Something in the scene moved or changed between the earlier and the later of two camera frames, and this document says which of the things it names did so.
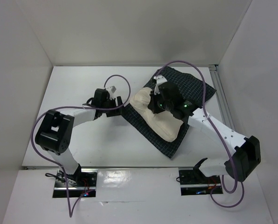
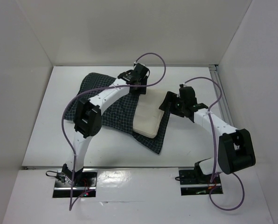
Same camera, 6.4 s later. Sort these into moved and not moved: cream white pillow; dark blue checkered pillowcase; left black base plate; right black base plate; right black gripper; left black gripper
Moved: left black gripper; cream white pillow; right black gripper; dark blue checkered pillowcase
Not moved: right black base plate; left black base plate
